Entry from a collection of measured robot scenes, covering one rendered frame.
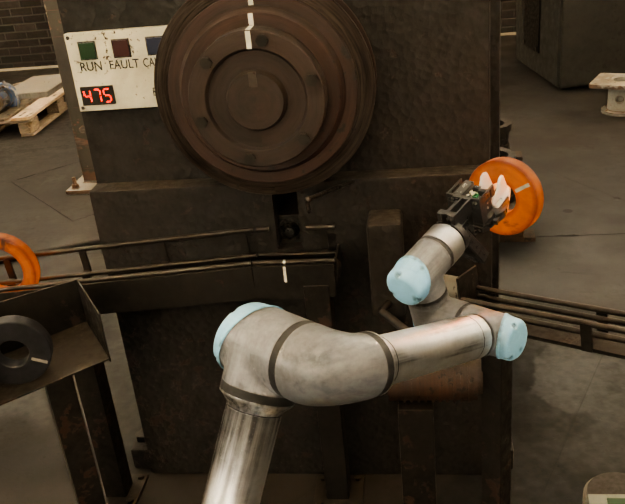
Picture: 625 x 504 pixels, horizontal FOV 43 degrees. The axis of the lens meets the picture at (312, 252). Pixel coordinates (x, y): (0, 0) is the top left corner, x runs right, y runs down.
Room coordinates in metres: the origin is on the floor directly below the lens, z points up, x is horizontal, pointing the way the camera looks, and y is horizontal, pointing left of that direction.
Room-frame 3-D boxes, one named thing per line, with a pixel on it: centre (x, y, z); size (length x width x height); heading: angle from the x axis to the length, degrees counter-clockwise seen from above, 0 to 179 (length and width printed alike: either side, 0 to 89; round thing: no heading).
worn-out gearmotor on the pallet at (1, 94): (6.00, 2.14, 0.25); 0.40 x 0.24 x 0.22; 171
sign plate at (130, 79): (1.87, 0.38, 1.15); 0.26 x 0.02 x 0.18; 81
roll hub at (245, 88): (1.61, 0.08, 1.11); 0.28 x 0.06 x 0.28; 81
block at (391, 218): (1.68, -0.17, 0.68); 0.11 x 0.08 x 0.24; 171
